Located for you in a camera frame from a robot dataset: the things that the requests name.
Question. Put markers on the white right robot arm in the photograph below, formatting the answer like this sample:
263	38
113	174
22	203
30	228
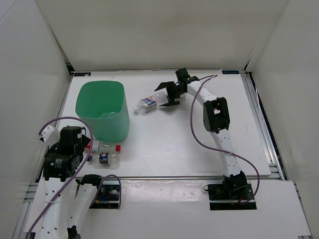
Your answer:
216	121

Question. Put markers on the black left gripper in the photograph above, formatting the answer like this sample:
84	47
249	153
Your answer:
84	140

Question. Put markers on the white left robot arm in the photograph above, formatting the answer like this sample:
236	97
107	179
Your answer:
66	198

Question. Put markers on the aluminium table frame rail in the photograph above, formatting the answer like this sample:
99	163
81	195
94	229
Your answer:
269	145

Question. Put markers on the clear Pepsi bottle black cap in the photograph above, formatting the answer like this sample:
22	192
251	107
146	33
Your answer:
104	159

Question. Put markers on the green plastic bin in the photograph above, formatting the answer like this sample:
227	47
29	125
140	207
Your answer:
99	97

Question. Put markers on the clear bottle blue white label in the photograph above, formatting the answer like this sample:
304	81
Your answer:
151	103

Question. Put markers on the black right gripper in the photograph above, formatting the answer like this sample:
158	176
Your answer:
169	85

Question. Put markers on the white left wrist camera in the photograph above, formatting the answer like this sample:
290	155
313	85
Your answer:
50	135

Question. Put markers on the clear bottle red label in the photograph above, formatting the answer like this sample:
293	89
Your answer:
101	146

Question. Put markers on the clear bottle blue cap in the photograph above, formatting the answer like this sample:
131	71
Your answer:
108	115

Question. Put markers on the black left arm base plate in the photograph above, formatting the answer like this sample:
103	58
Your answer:
109	196

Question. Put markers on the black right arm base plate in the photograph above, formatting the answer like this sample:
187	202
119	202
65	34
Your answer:
220	200

